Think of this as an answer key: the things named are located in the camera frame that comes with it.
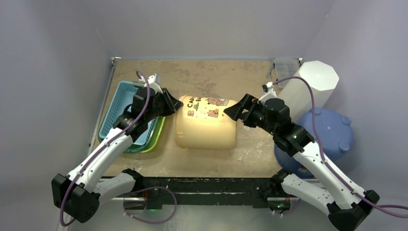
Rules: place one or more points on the blue round bucket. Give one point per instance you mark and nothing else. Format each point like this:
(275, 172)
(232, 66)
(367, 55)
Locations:
(337, 137)

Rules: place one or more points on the light blue perforated basket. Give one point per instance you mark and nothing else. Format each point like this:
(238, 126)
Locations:
(116, 108)

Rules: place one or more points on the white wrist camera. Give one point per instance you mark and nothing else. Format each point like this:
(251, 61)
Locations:
(153, 81)
(268, 92)

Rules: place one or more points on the cream printed bucket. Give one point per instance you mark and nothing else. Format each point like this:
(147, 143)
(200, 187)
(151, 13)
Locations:
(202, 124)

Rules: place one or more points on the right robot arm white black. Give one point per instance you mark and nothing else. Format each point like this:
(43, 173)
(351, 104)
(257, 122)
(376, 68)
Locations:
(345, 203)

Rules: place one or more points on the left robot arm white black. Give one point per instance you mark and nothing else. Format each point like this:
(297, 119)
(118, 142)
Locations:
(79, 193)

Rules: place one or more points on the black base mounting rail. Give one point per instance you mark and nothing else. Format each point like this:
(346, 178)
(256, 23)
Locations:
(254, 192)

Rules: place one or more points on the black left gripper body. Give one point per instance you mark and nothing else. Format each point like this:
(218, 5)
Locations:
(160, 109)

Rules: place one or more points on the small metal wrench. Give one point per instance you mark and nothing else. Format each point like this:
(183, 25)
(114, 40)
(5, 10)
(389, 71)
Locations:
(271, 68)

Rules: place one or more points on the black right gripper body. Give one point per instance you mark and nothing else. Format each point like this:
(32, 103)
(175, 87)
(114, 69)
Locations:
(247, 108)

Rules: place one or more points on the dark green tray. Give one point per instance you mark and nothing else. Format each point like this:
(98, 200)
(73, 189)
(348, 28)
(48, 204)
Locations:
(143, 148)

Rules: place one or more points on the white octagonal large container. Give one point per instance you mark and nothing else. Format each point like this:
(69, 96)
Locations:
(321, 78)

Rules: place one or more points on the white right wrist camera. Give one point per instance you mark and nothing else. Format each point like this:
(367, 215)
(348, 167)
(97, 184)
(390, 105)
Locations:
(268, 92)

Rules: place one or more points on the lime green tray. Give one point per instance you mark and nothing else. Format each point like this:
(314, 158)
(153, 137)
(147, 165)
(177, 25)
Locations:
(155, 125)

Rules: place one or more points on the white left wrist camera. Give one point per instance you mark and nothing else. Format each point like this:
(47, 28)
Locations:
(153, 81)

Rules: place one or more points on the clear plastic small box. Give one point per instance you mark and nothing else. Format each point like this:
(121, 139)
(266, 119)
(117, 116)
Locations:
(285, 67)

